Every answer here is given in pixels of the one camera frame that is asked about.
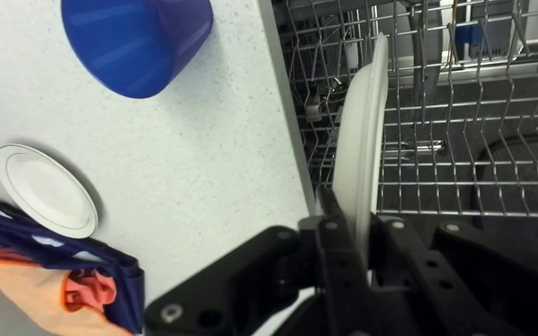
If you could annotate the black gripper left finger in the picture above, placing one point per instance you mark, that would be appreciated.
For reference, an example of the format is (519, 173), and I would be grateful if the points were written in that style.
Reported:
(266, 276)

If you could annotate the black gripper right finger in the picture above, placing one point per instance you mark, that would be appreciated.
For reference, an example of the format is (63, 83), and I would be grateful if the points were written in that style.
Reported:
(474, 283)

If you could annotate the white round plate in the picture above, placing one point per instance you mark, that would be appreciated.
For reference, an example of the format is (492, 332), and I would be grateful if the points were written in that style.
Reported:
(360, 145)

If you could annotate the small white plate on counter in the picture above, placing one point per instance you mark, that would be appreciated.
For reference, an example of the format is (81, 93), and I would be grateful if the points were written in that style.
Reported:
(48, 192)

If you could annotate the orange cloth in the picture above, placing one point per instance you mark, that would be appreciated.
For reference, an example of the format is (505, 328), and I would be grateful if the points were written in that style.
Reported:
(65, 304)

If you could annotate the dark blue cloth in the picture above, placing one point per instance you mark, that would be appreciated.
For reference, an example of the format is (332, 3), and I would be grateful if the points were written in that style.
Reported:
(53, 251)

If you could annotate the blue plastic cup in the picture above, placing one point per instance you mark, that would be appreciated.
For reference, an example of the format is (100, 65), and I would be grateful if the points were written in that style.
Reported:
(137, 48)

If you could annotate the metal wire dishwasher rack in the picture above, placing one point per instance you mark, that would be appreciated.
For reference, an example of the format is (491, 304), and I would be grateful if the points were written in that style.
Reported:
(461, 130)

